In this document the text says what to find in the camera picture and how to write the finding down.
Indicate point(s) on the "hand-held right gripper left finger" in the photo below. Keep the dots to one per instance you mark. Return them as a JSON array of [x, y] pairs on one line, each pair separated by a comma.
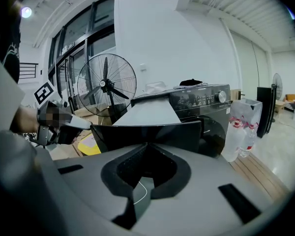
[[88, 188]]

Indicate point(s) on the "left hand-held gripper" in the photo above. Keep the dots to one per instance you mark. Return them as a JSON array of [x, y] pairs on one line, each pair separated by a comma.
[[45, 93]]

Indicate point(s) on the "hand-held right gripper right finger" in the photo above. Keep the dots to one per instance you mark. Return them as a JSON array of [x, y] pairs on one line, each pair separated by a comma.
[[206, 188]]

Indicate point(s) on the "person's left forearm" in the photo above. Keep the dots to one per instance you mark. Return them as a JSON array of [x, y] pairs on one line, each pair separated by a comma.
[[25, 119]]

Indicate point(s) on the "yellow bag with white label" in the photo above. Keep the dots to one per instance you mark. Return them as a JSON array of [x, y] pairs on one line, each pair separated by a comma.
[[88, 145]]

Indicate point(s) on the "large black standing fan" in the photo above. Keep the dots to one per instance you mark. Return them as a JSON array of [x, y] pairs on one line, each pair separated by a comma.
[[107, 83]]

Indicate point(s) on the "wooden step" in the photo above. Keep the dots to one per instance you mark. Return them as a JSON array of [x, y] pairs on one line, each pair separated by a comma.
[[258, 176]]

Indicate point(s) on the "clear water bottle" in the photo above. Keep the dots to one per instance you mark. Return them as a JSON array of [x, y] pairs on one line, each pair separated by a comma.
[[248, 141], [232, 141]]

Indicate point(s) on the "black railing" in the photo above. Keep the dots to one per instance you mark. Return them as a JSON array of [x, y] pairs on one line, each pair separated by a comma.
[[28, 70]]

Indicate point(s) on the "clear plastic packet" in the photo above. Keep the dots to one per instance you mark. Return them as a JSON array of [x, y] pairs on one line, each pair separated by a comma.
[[155, 87]]

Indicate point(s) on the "black washing machine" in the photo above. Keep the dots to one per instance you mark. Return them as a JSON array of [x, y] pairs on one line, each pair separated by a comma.
[[206, 107]]

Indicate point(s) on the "black framed glass door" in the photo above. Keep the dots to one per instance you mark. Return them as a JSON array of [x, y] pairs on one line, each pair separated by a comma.
[[88, 40]]

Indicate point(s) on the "clear plastic bin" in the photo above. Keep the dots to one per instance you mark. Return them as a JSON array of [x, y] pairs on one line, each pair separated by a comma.
[[250, 109]]

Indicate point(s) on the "wooden board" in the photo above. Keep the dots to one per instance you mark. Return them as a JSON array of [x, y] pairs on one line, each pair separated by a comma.
[[234, 95]]

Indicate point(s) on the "tall black cabinet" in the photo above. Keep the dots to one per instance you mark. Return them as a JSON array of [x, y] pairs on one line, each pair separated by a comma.
[[265, 109]]

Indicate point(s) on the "white cloth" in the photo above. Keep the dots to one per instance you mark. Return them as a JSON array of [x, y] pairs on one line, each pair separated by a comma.
[[204, 84]]

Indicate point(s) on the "person's black printed shirt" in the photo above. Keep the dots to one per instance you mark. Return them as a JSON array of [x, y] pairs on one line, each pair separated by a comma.
[[9, 45]]

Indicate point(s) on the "black garment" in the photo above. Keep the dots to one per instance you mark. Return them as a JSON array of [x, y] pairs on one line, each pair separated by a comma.
[[190, 82]]

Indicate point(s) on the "wooden coffee table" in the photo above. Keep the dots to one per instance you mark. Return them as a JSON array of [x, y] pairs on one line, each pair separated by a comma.
[[280, 104]]

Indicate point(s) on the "round ceiling lamp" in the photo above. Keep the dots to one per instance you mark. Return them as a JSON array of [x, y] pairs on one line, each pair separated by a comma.
[[26, 12]]

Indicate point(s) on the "small black standing fan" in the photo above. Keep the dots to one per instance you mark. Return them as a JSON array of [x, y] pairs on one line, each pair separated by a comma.
[[277, 82]]

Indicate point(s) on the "white wall socket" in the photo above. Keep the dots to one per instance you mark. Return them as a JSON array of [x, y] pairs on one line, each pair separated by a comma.
[[143, 67]]

